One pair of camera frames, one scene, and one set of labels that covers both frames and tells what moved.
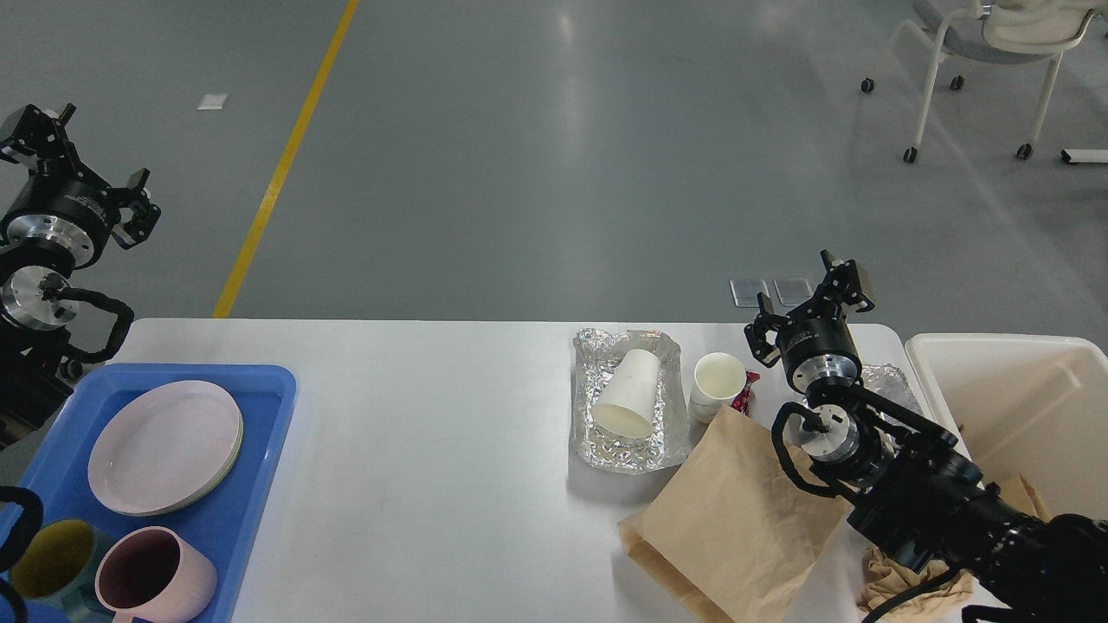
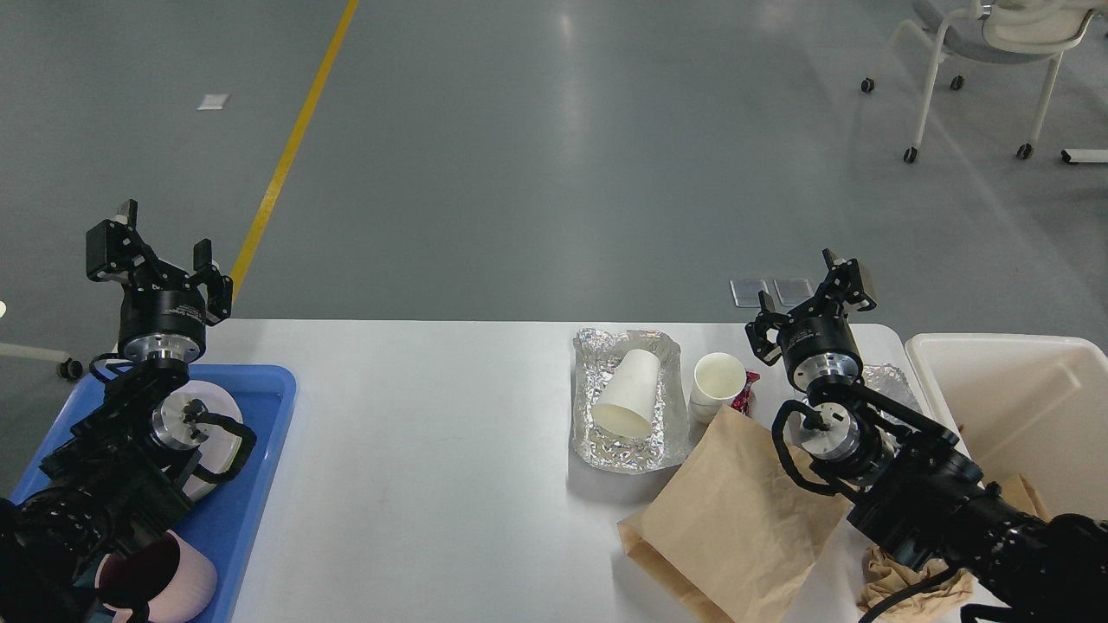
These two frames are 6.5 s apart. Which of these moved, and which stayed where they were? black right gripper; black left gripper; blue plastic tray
Moved: black left gripper
Stayed: blue plastic tray; black right gripper
